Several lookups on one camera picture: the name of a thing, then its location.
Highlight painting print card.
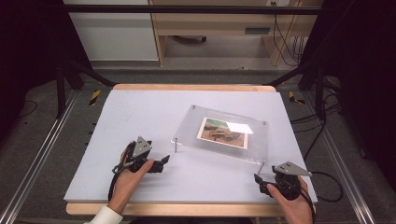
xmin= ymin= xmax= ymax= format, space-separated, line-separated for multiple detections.
xmin=196 ymin=117 xmax=254 ymax=150

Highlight black curtain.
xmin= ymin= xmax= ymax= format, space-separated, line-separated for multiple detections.
xmin=0 ymin=0 xmax=92 ymax=143
xmin=299 ymin=0 xmax=396 ymax=192

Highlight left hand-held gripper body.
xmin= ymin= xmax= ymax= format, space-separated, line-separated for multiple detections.
xmin=112 ymin=135 xmax=153 ymax=175

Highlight yellow clamp left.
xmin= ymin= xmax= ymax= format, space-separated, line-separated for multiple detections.
xmin=89 ymin=89 xmax=103 ymax=107

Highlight pale grey table mat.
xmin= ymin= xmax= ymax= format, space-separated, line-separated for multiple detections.
xmin=64 ymin=90 xmax=318 ymax=205

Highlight white cabinet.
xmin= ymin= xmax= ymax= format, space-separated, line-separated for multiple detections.
xmin=63 ymin=0 xmax=160 ymax=63

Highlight yellow clamp right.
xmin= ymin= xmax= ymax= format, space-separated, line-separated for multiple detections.
xmin=288 ymin=91 xmax=306 ymax=106

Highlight thin black floor cable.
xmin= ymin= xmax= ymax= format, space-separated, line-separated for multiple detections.
xmin=18 ymin=99 xmax=38 ymax=119

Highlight wooden table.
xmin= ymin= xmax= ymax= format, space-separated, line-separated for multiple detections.
xmin=65 ymin=83 xmax=318 ymax=218

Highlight yellow clamp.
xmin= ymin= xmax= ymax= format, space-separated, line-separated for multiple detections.
xmin=288 ymin=91 xmax=306 ymax=106
xmin=89 ymin=89 xmax=103 ymax=107

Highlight aluminium floor rail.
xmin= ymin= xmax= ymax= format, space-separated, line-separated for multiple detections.
xmin=303 ymin=91 xmax=376 ymax=224
xmin=0 ymin=90 xmax=80 ymax=224

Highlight light wooden desk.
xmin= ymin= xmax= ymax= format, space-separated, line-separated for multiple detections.
xmin=148 ymin=0 xmax=325 ymax=67

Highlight clear acrylic photo frame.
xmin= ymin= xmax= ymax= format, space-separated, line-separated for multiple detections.
xmin=170 ymin=105 xmax=269 ymax=175

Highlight black metal stand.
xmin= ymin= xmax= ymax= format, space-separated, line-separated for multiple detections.
xmin=55 ymin=58 xmax=117 ymax=119
xmin=266 ymin=58 xmax=329 ymax=121

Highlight person's right hand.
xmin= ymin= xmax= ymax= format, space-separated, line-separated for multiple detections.
xmin=266 ymin=175 xmax=314 ymax=224

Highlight black horizontal frame bar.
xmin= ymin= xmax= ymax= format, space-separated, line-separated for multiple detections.
xmin=62 ymin=4 xmax=325 ymax=16

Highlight grey label plate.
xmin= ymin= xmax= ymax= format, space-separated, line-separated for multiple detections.
xmin=244 ymin=26 xmax=272 ymax=35

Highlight person's left hand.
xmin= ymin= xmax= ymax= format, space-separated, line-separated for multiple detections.
xmin=106 ymin=148 xmax=155 ymax=215

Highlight bundle of hanging cables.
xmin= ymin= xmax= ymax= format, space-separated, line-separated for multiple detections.
xmin=271 ymin=1 xmax=308 ymax=67

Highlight black floor cables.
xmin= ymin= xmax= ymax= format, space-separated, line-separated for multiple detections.
xmin=290 ymin=76 xmax=343 ymax=162

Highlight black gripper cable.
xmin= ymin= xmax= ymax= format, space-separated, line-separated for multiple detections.
xmin=298 ymin=171 xmax=345 ymax=224
xmin=106 ymin=173 xmax=123 ymax=202

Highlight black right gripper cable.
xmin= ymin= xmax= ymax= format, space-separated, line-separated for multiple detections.
xmin=298 ymin=171 xmax=345 ymax=224

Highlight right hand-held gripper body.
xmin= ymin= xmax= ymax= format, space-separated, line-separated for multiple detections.
xmin=264 ymin=161 xmax=313 ymax=201

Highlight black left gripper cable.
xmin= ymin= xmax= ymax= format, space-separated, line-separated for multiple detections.
xmin=106 ymin=173 xmax=123 ymax=202

